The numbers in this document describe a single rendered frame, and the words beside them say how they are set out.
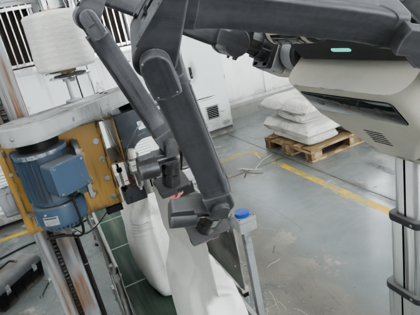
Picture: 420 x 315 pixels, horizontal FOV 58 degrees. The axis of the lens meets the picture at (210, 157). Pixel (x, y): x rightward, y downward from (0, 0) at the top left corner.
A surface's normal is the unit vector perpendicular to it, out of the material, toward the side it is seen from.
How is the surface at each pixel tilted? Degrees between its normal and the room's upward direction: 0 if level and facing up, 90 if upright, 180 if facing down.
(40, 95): 90
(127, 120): 90
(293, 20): 124
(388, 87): 40
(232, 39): 96
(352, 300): 0
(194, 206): 35
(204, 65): 90
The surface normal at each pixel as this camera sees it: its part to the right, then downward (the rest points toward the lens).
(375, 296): -0.19, -0.92
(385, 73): -0.72, -0.50
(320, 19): 0.18, 0.73
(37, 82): 0.43, 0.24
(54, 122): 0.88, -0.01
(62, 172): 0.76, 0.08
